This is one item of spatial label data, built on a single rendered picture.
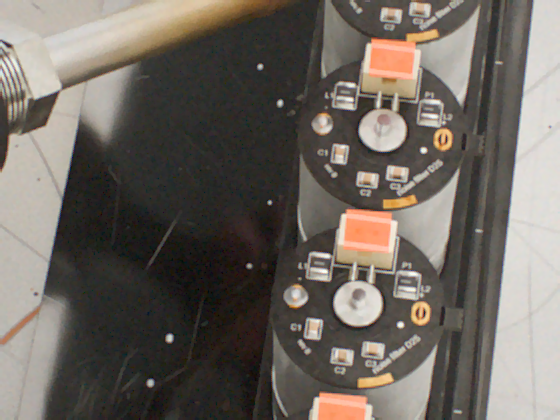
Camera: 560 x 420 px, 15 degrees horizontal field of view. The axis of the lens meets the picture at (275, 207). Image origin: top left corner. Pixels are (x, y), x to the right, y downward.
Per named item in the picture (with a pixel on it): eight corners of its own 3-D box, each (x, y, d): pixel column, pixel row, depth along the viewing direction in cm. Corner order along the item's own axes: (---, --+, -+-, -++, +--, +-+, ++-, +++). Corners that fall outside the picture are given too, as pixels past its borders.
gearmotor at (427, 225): (287, 321, 37) (289, 191, 32) (307, 190, 38) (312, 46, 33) (433, 341, 36) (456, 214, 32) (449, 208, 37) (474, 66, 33)
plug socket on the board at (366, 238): (333, 279, 31) (334, 261, 31) (341, 225, 32) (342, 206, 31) (388, 287, 31) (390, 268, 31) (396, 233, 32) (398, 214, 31)
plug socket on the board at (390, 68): (358, 108, 33) (360, 87, 32) (366, 58, 33) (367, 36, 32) (412, 115, 33) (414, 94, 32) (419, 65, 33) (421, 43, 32)
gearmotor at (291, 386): (262, 480, 35) (260, 370, 31) (284, 340, 36) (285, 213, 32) (413, 501, 35) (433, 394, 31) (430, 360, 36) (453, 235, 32)
